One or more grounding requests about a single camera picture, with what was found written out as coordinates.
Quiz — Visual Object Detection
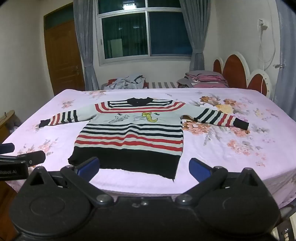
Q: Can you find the wooden door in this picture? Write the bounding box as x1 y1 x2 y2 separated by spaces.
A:
44 2 85 96

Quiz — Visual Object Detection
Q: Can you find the scalloped red white headboard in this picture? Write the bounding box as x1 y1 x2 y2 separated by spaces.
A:
213 51 272 98

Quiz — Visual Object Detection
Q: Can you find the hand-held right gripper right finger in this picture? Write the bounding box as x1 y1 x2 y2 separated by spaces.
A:
175 158 259 207

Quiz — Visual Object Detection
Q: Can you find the sliding glass window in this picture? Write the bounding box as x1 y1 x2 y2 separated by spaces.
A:
96 0 193 65

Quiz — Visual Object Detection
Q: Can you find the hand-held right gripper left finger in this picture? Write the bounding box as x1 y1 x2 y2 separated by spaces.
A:
29 157 114 207

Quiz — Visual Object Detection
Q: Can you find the pile of grey clothes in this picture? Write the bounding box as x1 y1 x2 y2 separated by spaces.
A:
103 74 147 90

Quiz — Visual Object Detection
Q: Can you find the striped knit sweater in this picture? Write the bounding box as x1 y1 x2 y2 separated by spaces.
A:
38 97 249 180

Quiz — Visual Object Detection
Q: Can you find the white cable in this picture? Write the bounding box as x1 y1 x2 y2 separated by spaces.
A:
258 23 277 93

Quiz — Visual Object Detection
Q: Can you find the stack of folded pink clothes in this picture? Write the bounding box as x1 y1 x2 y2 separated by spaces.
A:
177 71 229 88

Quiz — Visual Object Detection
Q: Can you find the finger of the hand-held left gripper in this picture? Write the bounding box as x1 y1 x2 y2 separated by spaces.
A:
0 151 46 167
0 143 15 154

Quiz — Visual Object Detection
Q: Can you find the wooden nightstand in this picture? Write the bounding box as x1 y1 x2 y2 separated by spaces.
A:
0 110 22 143

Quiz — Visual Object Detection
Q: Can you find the blue grey curtain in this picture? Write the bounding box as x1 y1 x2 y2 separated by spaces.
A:
275 0 296 112

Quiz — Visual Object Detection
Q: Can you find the pink floral bed sheet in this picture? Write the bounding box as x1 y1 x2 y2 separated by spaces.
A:
5 88 296 209

